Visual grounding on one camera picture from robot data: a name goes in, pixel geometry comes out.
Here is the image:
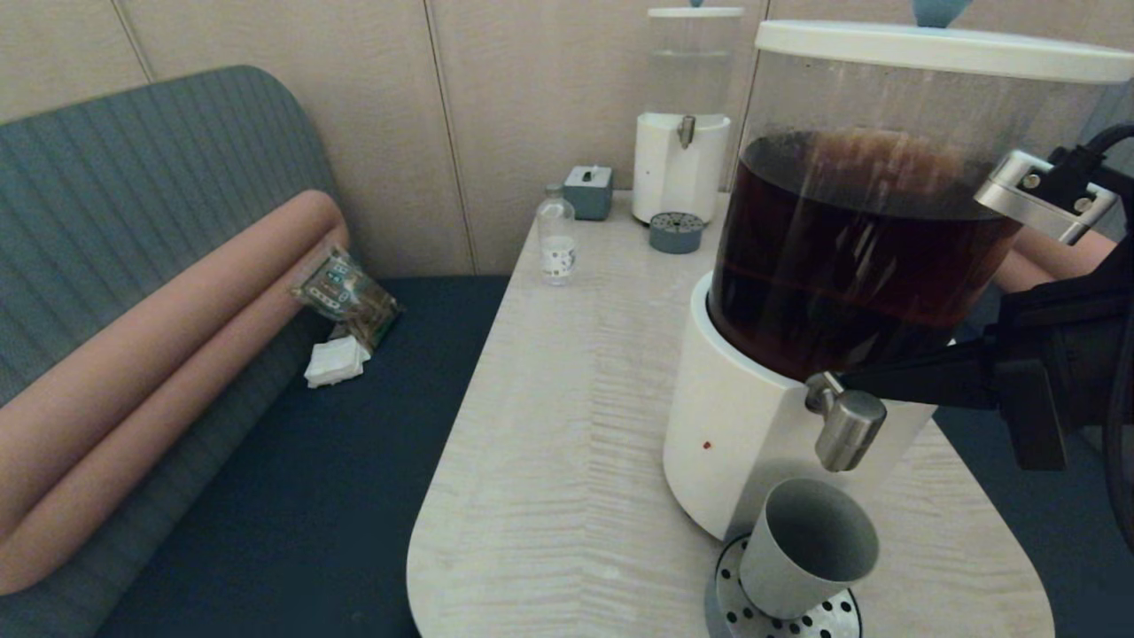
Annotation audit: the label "large steel dispenser tap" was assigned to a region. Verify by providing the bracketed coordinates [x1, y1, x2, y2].
[804, 372, 888, 473]

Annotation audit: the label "large dark tea dispenser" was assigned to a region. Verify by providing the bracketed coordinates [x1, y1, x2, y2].
[663, 40, 1134, 543]

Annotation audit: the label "grey plastic cup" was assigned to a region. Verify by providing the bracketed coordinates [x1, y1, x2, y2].
[738, 478, 880, 621]

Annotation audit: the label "pink bolster cushion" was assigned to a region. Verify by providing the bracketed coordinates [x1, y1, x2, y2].
[992, 257, 1064, 298]
[0, 189, 348, 537]
[1010, 226, 1117, 283]
[0, 226, 351, 596]

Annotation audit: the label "dark blue seat cushion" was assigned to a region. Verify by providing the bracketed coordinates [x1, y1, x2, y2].
[930, 408, 1134, 638]
[93, 276, 515, 638]

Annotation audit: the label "large perforated steel drip tray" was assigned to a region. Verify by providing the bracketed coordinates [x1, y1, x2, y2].
[706, 532, 862, 638]

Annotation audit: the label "small perforated drip tray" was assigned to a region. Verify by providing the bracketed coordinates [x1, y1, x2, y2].
[649, 212, 705, 255]

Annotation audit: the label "large white dispenser lid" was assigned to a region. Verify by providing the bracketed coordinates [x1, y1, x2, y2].
[755, 0, 1134, 85]

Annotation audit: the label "small clear water dispenser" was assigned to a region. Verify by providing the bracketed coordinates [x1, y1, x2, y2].
[632, 16, 745, 225]

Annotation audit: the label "grey-blue square box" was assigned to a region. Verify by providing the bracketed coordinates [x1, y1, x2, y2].
[563, 165, 614, 222]

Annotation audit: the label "clear plastic bottle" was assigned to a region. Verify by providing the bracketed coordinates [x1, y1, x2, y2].
[537, 183, 578, 286]

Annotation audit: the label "small white dispenser lid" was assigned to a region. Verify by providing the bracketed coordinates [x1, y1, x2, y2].
[648, 0, 745, 19]

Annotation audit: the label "clear snack packet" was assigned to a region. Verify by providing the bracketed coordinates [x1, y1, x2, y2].
[291, 245, 404, 351]

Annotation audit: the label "white folded napkins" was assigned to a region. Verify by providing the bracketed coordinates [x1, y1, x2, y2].
[304, 335, 373, 389]

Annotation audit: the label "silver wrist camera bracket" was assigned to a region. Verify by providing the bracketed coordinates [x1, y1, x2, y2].
[975, 149, 1119, 246]

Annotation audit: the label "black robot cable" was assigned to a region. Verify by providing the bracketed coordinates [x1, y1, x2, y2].
[1050, 122, 1134, 191]

